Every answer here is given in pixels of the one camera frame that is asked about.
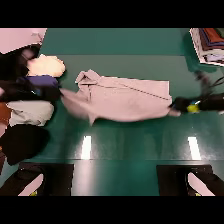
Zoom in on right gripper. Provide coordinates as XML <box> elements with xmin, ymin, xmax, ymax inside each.
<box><xmin>171</xmin><ymin>96</ymin><xmax>202</xmax><ymax>114</ymax></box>

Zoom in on pale pink shirt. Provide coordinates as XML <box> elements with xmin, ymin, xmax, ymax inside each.
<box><xmin>59</xmin><ymin>69</ymin><xmax>183</xmax><ymax>126</ymax></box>

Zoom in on dark blue garment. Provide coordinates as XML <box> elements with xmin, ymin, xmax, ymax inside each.
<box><xmin>199</xmin><ymin>32</ymin><xmax>224</xmax><ymax>52</ymax></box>

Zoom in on red-brown garment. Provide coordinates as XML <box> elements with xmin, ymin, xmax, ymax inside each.
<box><xmin>203</xmin><ymin>27</ymin><xmax>224</xmax><ymax>42</ymax></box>

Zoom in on cream garment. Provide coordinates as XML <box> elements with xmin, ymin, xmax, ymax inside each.
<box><xmin>26</xmin><ymin>54</ymin><xmax>67</xmax><ymax>79</ymax></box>

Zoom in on pale grey garment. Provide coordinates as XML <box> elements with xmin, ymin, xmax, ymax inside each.
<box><xmin>6</xmin><ymin>99</ymin><xmax>56</xmax><ymax>127</ymax></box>

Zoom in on black garment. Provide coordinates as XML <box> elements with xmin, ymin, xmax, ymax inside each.
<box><xmin>0</xmin><ymin>123</ymin><xmax>51</xmax><ymax>166</ymax></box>
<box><xmin>0</xmin><ymin>48</ymin><xmax>36</xmax><ymax>82</ymax></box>

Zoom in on pink garment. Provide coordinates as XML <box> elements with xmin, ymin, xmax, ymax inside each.
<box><xmin>0</xmin><ymin>27</ymin><xmax>48</xmax><ymax>55</ymax></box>

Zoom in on orange garment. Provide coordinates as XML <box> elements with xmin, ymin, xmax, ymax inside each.
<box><xmin>0</xmin><ymin>102</ymin><xmax>13</xmax><ymax>126</ymax></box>

